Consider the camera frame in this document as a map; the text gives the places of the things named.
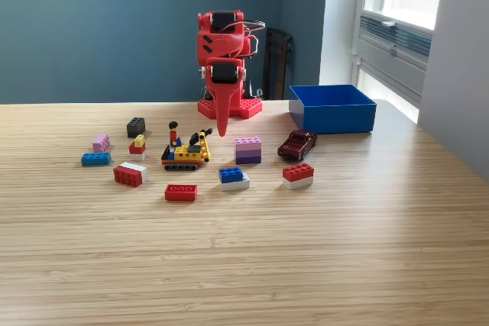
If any blue and white brick stack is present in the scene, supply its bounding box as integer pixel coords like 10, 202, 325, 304
218, 166, 251, 192

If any dark red toy car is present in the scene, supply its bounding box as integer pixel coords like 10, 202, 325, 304
277, 129, 319, 162

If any pink building brick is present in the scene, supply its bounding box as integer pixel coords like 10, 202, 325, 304
92, 133, 112, 153

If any blue plastic bin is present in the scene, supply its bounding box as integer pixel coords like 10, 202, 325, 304
288, 84, 377, 135

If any pink and purple brick stack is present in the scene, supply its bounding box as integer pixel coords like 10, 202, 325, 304
234, 137, 263, 166

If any dark folded chair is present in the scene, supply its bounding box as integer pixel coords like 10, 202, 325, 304
261, 27, 296, 101

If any toy figure red shirt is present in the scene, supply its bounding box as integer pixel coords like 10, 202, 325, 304
168, 121, 183, 148

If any small yellow toy digger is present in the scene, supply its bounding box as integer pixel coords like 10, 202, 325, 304
160, 127, 214, 172

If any black building brick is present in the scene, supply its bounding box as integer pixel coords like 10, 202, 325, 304
126, 116, 147, 139

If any red building brick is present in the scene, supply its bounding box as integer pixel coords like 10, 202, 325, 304
164, 183, 199, 202

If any yellow red white brick stack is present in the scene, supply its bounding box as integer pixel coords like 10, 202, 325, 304
128, 134, 147, 162

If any red on white brick stack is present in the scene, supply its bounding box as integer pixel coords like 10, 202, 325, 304
282, 163, 316, 190

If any red and white tipped brick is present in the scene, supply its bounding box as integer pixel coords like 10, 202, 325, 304
112, 161, 148, 189

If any blue flat building brick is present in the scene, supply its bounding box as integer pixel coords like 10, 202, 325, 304
80, 151, 112, 168

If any grey window vent unit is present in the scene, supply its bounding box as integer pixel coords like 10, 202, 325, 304
353, 11, 433, 104

